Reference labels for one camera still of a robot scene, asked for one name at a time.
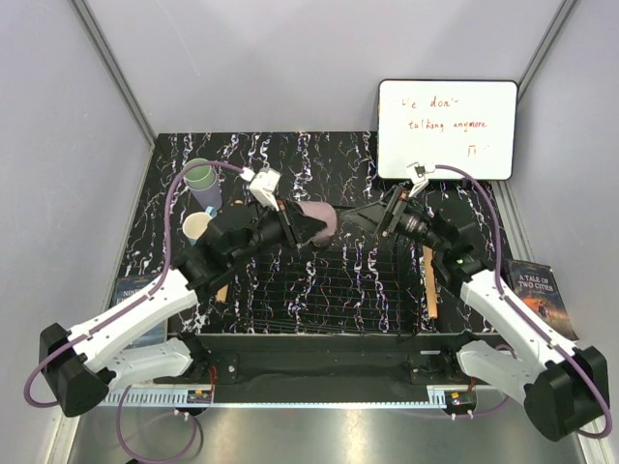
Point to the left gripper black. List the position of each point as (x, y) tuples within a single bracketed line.
[(298, 228)]

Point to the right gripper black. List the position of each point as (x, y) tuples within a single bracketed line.
[(368, 217)]

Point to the mauve ceramic mug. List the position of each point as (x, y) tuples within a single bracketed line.
[(326, 213)]

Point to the lavender plastic cup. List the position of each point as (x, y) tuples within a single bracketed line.
[(209, 197)]

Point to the light blue ceramic mug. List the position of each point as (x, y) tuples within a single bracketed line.
[(196, 224)]

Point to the green plastic cup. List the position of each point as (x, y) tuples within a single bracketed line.
[(199, 174)]

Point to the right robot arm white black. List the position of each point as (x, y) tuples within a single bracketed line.
[(560, 386)]

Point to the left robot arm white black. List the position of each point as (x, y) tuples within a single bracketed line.
[(81, 365)]

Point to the black marble pattern mat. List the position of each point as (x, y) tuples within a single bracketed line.
[(335, 167)]

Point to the Tale of Two Cities book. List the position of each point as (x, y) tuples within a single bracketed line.
[(535, 285)]

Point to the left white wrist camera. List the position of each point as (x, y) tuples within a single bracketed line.
[(263, 186)]

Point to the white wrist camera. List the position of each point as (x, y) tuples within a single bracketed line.
[(418, 173), (263, 186)]

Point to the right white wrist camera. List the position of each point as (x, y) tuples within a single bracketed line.
[(418, 173)]

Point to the black wire dish rack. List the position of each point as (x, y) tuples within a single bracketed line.
[(354, 284)]

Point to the right wooden rack handle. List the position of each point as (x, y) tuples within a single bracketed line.
[(432, 304)]

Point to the wooden rack handle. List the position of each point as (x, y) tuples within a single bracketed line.
[(432, 304), (221, 296)]

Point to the left wooden rack handle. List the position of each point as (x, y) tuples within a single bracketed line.
[(221, 296)]

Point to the white whiteboard black frame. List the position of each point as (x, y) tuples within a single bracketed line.
[(455, 125)]

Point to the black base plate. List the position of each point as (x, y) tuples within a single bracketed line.
[(316, 368)]

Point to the white cable duct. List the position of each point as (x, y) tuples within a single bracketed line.
[(160, 397)]

